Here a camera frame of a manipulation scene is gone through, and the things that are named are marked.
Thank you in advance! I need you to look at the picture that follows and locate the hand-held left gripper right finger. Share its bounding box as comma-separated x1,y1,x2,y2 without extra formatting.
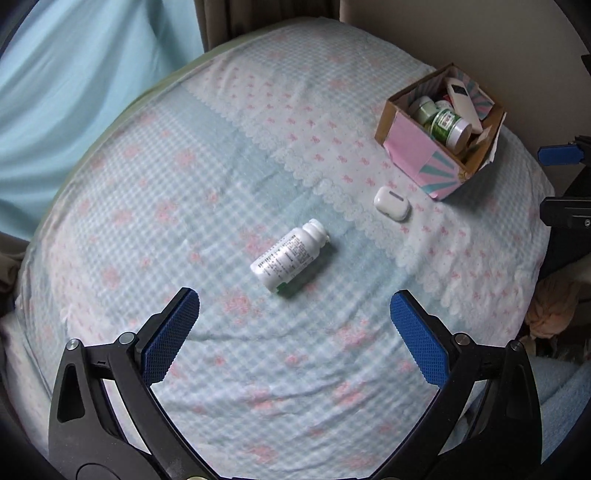
372,290,542,480

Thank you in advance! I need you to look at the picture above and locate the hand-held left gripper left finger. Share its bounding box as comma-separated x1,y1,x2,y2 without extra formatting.
48,287,218,480

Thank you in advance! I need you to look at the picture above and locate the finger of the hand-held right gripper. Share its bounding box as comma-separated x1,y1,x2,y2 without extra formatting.
539,196,591,229
538,134,591,168

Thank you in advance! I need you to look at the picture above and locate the white remote control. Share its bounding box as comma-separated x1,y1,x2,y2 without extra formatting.
444,77,484,136

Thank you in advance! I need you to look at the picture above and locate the white jar with green lid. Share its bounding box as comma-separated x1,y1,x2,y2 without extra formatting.
428,107,474,156

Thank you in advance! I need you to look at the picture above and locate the white earbuds case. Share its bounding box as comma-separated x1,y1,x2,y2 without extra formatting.
372,185,412,223

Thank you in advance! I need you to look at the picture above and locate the white pill bottle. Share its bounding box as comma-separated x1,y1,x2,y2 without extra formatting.
250,218,330,296

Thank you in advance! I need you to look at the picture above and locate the jar with grey lid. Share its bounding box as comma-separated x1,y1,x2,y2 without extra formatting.
408,95,440,126

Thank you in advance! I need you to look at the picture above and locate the pink patterned cardboard box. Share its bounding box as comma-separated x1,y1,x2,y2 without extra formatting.
372,63,508,202

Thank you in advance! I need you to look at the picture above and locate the orange crumpled cloth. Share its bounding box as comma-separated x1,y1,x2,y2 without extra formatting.
525,276,581,343

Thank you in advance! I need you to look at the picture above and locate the floral checked bed sheet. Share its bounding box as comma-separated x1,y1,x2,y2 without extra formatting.
14,16,557,480

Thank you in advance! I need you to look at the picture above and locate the light blue towel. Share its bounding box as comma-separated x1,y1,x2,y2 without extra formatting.
530,352,591,464

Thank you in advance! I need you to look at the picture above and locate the grey-brown curtain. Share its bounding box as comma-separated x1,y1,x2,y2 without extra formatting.
192,0,343,53
0,230,29,296

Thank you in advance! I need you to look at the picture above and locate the light blue hanging cloth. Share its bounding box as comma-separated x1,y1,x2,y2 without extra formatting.
0,0,207,243

